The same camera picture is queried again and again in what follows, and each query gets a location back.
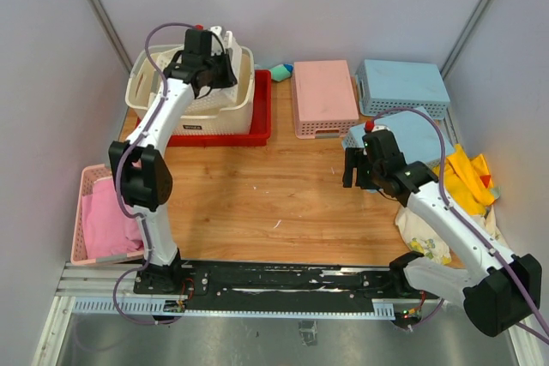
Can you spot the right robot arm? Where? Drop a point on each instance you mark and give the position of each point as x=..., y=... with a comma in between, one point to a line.
x=496, y=287

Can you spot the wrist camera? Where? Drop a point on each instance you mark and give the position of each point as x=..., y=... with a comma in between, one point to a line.
x=225, y=37
x=370, y=127

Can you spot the green blue soft toy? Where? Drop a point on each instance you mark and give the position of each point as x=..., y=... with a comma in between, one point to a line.
x=281, y=72

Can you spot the pink basket with towels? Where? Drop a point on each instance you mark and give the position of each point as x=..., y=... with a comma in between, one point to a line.
x=78, y=254

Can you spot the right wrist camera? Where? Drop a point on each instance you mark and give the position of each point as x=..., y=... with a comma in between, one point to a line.
x=370, y=127

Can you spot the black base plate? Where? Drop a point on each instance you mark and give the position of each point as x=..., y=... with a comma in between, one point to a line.
x=277, y=280

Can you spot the pink towel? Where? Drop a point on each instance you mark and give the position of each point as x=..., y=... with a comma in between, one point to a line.
x=106, y=230

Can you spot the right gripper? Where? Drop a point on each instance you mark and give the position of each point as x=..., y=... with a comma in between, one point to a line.
x=355, y=158

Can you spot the blue perforated basket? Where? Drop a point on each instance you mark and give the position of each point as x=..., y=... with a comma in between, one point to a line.
x=384, y=84
x=415, y=136

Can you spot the printed white yellow cloth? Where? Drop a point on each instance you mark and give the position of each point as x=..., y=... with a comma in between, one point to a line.
x=469, y=182

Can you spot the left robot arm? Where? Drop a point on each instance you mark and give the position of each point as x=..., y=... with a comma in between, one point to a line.
x=142, y=180

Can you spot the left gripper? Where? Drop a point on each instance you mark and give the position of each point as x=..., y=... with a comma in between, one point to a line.
x=229, y=78

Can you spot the red tray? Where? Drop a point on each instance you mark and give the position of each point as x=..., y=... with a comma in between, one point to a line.
x=260, y=128

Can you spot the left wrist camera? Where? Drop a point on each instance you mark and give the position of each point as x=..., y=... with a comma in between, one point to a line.
x=225, y=37

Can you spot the grey cable duct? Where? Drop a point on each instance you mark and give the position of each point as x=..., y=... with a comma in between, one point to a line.
x=252, y=306

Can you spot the small cream basket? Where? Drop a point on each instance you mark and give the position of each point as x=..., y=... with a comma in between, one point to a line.
x=179, y=61

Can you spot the pink perforated basket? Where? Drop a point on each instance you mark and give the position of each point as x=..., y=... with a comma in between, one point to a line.
x=324, y=102

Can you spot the aluminium frame rail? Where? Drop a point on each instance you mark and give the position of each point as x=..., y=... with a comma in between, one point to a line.
x=90, y=281

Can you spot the large cream basket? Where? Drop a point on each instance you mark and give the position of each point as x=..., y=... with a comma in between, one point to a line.
x=221, y=113

